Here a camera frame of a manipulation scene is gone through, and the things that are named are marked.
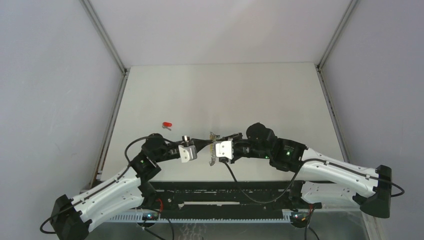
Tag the white slotted cable duct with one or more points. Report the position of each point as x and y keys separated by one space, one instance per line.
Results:
x=280 y=216

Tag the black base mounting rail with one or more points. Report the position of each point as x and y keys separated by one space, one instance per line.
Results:
x=219 y=198

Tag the red capped key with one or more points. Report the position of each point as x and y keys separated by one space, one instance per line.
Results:
x=167 y=125

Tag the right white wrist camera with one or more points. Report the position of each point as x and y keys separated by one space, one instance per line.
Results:
x=223 y=149

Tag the right aluminium frame post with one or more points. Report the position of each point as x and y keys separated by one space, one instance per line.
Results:
x=328 y=75

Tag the left aluminium frame post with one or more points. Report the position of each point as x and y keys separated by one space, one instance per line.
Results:
x=111 y=49

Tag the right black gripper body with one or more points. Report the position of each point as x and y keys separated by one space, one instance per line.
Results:
x=244 y=149

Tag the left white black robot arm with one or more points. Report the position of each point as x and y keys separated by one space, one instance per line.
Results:
x=73 y=218

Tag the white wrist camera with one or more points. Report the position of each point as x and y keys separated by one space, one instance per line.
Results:
x=187 y=150
x=223 y=149

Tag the aluminium frame post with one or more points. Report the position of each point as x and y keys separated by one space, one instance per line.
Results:
x=111 y=49
x=328 y=75

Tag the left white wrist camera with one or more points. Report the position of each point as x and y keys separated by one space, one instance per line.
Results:
x=187 y=150

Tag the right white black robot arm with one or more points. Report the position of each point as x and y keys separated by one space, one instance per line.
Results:
x=369 y=188

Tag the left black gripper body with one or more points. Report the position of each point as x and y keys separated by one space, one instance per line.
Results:
x=170 y=148

